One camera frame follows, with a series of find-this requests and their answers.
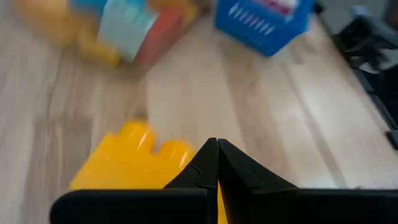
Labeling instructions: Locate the blue slotted plastic basket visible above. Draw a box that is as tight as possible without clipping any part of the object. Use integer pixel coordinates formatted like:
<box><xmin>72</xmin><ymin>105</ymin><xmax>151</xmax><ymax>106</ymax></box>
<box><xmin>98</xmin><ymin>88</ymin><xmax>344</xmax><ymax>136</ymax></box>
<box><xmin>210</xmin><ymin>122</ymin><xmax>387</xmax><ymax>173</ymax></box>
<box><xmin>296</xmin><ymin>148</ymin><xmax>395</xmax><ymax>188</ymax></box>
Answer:
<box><xmin>214</xmin><ymin>0</ymin><xmax>315</xmax><ymax>58</ymax></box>

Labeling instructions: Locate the small light blue block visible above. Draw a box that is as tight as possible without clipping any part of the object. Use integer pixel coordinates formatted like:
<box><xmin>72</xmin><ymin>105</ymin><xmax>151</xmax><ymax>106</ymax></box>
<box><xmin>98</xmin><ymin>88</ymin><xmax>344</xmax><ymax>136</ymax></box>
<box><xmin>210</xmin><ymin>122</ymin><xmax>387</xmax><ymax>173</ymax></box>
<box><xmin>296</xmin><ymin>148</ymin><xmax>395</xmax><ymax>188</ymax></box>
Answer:
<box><xmin>98</xmin><ymin>0</ymin><xmax>159</xmax><ymax>62</ymax></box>

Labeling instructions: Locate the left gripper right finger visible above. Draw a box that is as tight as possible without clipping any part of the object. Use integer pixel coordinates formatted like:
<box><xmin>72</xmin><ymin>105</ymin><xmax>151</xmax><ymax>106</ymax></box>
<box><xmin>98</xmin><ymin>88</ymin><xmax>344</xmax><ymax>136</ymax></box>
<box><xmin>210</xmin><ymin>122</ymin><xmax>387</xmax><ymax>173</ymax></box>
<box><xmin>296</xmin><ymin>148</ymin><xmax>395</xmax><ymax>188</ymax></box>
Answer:
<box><xmin>217</xmin><ymin>138</ymin><xmax>398</xmax><ymax>224</ymax></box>

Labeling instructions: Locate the red white card deck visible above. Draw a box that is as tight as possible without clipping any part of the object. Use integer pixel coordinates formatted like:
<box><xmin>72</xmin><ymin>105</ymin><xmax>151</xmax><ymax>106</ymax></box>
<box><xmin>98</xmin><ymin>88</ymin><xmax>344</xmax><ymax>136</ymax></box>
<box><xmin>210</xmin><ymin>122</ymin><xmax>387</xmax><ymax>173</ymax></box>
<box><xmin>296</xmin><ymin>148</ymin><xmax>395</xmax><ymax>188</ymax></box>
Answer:
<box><xmin>253</xmin><ymin>0</ymin><xmax>301</xmax><ymax>16</ymax></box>

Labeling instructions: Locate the red toy brick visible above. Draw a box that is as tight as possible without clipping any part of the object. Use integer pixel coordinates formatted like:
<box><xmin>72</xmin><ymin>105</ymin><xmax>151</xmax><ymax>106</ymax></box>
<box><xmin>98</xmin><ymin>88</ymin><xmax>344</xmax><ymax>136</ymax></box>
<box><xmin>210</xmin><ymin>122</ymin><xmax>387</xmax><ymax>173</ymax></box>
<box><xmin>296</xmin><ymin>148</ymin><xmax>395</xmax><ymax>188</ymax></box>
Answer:
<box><xmin>133</xmin><ymin>6</ymin><xmax>188</xmax><ymax>67</ymax></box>

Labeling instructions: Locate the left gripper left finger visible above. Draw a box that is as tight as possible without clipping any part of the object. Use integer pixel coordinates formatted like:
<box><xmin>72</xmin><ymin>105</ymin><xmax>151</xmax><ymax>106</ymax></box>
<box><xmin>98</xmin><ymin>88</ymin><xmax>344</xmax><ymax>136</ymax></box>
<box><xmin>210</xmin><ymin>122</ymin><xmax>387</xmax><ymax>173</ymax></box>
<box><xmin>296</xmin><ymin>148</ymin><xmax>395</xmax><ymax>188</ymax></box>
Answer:
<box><xmin>49</xmin><ymin>138</ymin><xmax>219</xmax><ymax>224</ymax></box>

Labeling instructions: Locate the yellow two-stud toy block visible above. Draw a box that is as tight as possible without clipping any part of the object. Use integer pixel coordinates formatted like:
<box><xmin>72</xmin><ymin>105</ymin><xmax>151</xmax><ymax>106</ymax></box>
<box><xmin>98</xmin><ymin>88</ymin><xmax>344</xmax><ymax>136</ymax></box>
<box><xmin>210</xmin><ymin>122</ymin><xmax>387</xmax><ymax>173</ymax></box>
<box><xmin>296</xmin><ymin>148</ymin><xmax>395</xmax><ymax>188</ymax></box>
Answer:
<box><xmin>70</xmin><ymin>119</ymin><xmax>229</xmax><ymax>224</ymax></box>

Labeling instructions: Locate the big yellow stud block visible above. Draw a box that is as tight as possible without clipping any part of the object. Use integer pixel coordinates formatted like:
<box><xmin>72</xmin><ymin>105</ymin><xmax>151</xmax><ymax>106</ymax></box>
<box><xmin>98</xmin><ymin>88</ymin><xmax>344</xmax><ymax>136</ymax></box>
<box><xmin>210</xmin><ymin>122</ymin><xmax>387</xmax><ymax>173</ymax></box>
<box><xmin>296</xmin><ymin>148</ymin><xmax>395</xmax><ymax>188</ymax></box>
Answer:
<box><xmin>12</xmin><ymin>0</ymin><xmax>121</xmax><ymax>68</ymax></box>

